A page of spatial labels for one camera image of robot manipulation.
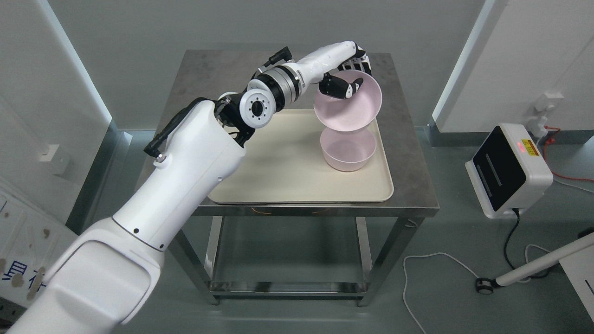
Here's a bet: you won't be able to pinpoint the white wall socket plug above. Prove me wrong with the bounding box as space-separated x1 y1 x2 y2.
527 92 565 139

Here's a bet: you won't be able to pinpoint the red cable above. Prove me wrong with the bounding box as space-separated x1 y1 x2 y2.
541 125 594 182

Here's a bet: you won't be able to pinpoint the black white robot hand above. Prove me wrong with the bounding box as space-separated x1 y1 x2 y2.
289 41 372 100

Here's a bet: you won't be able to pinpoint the stainless steel table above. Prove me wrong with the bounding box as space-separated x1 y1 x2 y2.
170 53 439 307

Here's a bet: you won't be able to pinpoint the white wall switch box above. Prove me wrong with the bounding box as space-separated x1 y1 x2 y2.
39 144 71 175

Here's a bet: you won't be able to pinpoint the beige plastic tray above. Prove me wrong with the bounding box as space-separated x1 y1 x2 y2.
208 109 394 205

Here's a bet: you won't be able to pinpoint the black power cable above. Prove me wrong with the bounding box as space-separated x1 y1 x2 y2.
504 208 553 279

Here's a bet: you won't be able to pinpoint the white wheeled stand leg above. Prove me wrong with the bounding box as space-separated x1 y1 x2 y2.
475 228 594 295

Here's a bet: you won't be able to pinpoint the white black box device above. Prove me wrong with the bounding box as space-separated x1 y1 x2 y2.
465 123 554 218

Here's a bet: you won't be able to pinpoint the white floor cable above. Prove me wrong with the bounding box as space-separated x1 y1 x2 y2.
403 244 553 334

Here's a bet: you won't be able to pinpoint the white sign board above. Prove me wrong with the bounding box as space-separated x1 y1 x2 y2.
0 189 77 308

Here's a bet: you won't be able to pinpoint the pink bowl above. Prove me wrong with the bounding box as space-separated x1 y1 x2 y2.
320 128 377 173
314 70 383 132

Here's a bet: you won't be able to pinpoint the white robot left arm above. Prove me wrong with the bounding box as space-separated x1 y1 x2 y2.
8 55 322 334

